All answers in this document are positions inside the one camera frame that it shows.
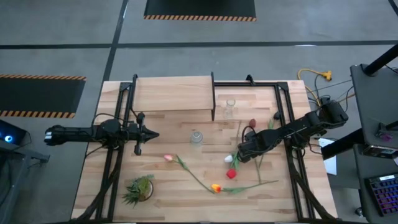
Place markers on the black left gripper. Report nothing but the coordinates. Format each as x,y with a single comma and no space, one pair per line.
140,133

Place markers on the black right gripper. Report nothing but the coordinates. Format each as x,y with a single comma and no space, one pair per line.
255,141

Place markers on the white tulip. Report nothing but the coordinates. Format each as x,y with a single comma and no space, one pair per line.
228,159

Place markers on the red tulip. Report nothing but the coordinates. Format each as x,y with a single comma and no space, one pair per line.
231,173

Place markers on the pink tulip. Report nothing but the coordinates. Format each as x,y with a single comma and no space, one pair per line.
168,157

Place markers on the dark maroon tulip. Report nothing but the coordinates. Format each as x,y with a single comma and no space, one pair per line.
252,123

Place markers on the orange yellow tulip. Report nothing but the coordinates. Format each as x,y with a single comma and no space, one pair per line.
216,188

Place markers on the ribbed clear glass vase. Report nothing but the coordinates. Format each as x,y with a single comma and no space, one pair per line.
196,137

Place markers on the smooth clear glass vase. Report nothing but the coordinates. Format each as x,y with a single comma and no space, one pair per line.
230,109

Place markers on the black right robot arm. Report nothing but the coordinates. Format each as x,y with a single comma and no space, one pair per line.
298,127

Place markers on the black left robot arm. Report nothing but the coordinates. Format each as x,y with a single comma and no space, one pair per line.
77,133

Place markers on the wooden shelf with black legs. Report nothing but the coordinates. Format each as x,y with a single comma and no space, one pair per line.
174,93

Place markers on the potted green succulent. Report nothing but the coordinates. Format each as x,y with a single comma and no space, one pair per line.
140,188

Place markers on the white paper sheet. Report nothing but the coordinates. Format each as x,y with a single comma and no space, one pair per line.
329,161

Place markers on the black hazard-striped floor mat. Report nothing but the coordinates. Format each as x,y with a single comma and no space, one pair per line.
37,93
199,7

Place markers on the black desk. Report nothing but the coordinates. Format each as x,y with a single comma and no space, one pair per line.
373,102

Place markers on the computer with blue light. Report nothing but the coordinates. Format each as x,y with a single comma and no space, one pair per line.
9,133

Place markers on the rainbow backlit keyboard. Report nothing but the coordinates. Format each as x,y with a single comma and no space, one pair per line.
384,194

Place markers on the black slanted pole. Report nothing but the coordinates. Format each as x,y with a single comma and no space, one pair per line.
381,62

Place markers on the black aluminium table frame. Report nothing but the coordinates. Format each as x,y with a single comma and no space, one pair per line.
242,84

